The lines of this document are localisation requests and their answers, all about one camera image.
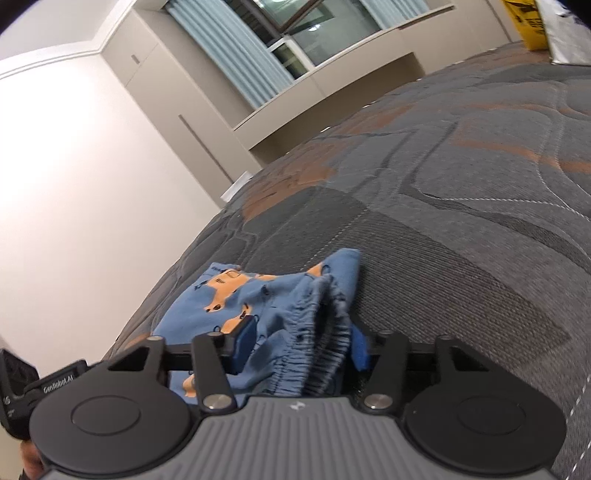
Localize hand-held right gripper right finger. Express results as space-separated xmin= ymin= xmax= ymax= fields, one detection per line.
xmin=351 ymin=325 xmax=490 ymax=414

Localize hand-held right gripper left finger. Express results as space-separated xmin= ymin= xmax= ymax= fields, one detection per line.
xmin=107 ymin=316 xmax=259 ymax=414

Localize blue pants with orange print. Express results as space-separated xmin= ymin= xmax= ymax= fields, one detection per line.
xmin=152 ymin=248 xmax=363 ymax=402

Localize person's left hand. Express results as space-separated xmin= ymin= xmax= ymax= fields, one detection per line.
xmin=18 ymin=438 xmax=47 ymax=480

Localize white flat object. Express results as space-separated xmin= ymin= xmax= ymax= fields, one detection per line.
xmin=222 ymin=171 xmax=252 ymax=202

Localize grey and orange quilted mattress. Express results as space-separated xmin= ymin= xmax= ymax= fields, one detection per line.
xmin=99 ymin=39 xmax=591 ymax=480

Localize beige built-in cabinet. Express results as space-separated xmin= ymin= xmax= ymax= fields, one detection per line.
xmin=102 ymin=0 xmax=522 ymax=208

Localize light blue curtain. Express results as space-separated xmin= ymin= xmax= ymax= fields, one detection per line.
xmin=166 ymin=0 xmax=294 ymax=109
xmin=360 ymin=0 xmax=437 ymax=29

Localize window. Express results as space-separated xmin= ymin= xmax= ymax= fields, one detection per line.
xmin=222 ymin=0 xmax=384 ymax=79

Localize yellow bag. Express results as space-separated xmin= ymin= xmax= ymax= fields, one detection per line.
xmin=502 ymin=0 xmax=550 ymax=50

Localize white bag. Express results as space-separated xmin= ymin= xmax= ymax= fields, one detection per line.
xmin=547 ymin=0 xmax=591 ymax=65

